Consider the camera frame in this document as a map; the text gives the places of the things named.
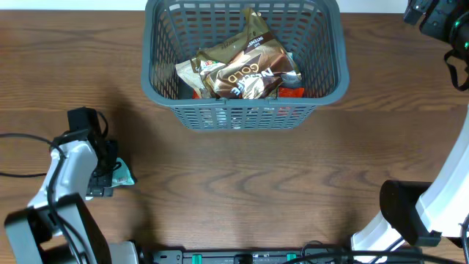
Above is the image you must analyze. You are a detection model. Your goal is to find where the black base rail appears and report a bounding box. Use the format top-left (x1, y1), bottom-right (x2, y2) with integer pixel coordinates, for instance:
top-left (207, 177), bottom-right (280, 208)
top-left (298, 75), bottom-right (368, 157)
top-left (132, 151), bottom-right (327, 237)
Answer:
top-left (139, 245), bottom-right (424, 264)

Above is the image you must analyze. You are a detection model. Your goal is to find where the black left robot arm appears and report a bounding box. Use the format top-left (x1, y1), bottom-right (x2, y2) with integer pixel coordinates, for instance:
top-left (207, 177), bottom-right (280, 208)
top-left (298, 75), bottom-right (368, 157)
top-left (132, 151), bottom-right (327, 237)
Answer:
top-left (4, 141), bottom-right (139, 264)

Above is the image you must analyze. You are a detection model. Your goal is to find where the clear nut mix bag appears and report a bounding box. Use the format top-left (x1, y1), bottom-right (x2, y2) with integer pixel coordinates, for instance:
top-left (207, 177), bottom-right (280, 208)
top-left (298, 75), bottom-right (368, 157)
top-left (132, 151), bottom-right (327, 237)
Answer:
top-left (175, 60), bottom-right (205, 99)

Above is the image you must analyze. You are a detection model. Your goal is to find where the orange cracker packet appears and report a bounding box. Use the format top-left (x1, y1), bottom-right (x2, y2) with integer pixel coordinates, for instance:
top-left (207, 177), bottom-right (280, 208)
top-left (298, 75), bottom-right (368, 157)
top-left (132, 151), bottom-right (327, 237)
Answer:
top-left (191, 86), bottom-right (305, 100)

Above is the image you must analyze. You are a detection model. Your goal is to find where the gold Nescafe coffee bag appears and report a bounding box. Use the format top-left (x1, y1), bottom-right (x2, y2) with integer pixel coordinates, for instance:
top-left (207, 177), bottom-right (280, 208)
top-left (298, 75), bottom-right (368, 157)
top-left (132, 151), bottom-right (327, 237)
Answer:
top-left (191, 8), bottom-right (302, 100)

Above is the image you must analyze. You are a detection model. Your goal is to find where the grey plastic basket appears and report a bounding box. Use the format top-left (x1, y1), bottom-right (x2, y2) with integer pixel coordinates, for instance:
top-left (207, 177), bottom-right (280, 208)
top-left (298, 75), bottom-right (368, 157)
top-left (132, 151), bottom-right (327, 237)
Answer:
top-left (141, 0), bottom-right (350, 131)

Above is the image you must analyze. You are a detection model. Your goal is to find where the teal white snack packet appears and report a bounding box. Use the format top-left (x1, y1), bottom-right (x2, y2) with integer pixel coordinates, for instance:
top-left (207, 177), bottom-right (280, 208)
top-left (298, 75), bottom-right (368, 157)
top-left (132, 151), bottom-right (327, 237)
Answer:
top-left (111, 158), bottom-right (136, 188)

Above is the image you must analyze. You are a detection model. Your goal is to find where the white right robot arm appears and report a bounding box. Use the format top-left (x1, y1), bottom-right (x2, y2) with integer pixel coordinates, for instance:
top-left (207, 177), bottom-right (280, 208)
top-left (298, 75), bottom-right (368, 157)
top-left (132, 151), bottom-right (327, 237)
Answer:
top-left (347, 0), bottom-right (468, 263)

